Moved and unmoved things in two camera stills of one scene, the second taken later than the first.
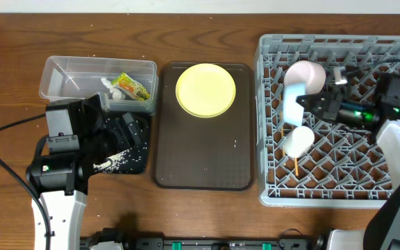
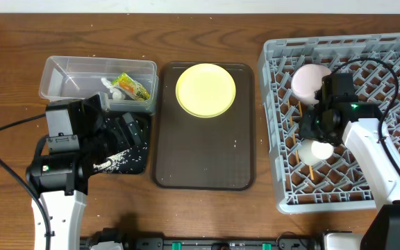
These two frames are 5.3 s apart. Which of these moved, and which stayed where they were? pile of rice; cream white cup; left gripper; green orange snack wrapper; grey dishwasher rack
Moved: cream white cup; grey dishwasher rack
Stayed: pile of rice; left gripper; green orange snack wrapper
